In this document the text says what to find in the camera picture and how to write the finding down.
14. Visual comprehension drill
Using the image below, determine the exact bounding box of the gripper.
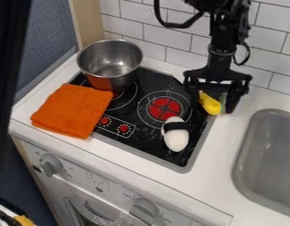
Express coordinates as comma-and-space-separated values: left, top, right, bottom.
182, 52, 255, 115

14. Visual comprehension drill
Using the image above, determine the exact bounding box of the orange cloth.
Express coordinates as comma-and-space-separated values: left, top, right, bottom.
29, 83, 115, 140

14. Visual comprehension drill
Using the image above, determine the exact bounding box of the white toy sushi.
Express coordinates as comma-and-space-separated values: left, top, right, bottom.
160, 116, 192, 154

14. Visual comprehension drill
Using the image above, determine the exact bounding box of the toy stove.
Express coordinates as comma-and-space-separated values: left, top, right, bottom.
68, 66, 219, 175

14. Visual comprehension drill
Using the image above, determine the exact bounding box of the toy sink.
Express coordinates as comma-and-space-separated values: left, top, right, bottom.
230, 108, 290, 219

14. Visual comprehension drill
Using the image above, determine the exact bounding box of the silver pot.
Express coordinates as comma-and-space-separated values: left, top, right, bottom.
75, 39, 145, 92

